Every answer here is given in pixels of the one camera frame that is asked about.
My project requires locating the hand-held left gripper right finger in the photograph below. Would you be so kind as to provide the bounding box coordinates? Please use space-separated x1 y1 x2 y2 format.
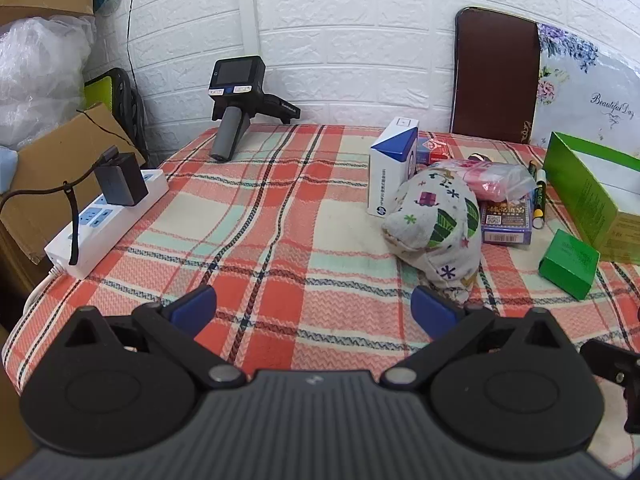
381 286 572 387

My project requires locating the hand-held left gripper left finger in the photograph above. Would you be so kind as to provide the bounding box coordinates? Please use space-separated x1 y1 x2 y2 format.
64 285 247 387

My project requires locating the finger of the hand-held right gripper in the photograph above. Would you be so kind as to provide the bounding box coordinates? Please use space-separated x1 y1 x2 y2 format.
580 339 640 433

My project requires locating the white and blue box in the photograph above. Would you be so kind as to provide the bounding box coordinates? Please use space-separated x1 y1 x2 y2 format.
369 116 419 218

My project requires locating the pink item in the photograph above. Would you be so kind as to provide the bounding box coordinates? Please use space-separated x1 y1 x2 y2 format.
429 159 538 206

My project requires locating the large green box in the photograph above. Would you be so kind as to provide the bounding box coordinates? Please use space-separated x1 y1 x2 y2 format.
542 131 640 264

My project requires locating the small green box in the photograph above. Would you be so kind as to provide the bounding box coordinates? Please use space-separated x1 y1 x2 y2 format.
539 229 601 302

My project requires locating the purple card box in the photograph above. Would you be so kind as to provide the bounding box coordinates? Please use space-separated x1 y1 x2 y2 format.
479 199 534 247

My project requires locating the plaid blanket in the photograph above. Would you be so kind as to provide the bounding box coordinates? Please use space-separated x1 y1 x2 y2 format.
0 122 640 396

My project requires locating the white power strip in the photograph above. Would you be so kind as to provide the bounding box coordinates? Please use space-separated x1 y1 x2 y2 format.
44 169 170 280

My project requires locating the black power adapter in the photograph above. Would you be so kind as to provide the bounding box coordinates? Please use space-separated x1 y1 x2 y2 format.
94 146 150 207

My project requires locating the red card box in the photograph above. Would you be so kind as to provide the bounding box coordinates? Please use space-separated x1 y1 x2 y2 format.
427 139 454 165

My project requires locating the flattened cardboard sheet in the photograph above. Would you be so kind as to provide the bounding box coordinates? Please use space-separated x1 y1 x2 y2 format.
0 102 146 266

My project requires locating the light blue cloth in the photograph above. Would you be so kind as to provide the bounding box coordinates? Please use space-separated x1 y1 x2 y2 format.
0 145 21 196

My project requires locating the green and black folding stool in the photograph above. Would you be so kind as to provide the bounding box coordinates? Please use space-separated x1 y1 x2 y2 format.
84 67 148 161

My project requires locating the black handheld device with screen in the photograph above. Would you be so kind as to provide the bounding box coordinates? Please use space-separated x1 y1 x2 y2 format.
209 55 302 162

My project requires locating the brown chair back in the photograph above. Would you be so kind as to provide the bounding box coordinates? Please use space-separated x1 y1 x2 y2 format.
449 6 543 147

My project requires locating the clear plastic bag bundle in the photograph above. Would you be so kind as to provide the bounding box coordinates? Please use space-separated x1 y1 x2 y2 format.
0 15 98 151

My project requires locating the thick black cable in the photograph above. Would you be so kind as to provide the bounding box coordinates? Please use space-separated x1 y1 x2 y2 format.
0 160 101 267

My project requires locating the white wall conduit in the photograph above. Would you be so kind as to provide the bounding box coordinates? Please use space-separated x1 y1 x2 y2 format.
237 0 259 126

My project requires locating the thin black wall cable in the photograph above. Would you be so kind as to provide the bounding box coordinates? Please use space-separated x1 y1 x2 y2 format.
75 0 147 161

